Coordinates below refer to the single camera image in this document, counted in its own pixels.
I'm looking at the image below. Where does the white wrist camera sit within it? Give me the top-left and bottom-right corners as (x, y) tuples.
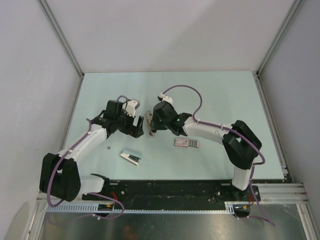
(157, 92), (173, 106)
(122, 99), (140, 118)

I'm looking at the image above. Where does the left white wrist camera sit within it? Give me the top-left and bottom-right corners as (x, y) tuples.
(122, 99), (140, 118)

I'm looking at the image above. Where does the beige black stapler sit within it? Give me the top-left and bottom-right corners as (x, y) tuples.
(145, 111), (155, 137)

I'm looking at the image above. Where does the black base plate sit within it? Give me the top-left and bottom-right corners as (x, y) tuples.
(81, 178), (261, 204)

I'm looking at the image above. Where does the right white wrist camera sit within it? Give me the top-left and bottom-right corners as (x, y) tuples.
(157, 92), (173, 106)

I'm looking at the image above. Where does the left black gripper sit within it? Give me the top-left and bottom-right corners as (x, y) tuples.
(115, 108), (144, 138)

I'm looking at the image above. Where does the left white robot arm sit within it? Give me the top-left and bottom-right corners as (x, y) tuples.
(39, 99), (144, 207)

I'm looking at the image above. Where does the blue white stapler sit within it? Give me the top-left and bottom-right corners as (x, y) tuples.
(120, 149), (142, 166)

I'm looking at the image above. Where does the aluminium frame rail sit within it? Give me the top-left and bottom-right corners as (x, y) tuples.
(256, 183), (309, 204)

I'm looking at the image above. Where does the staple box with tray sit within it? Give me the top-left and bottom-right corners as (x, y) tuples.
(174, 138), (200, 148)

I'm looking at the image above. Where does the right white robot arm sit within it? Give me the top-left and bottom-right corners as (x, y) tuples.
(149, 101), (262, 201)

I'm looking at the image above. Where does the grey cable duct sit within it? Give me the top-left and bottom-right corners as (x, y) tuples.
(44, 201), (237, 215)

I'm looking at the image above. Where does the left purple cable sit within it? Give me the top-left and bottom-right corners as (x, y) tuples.
(46, 94), (126, 223)

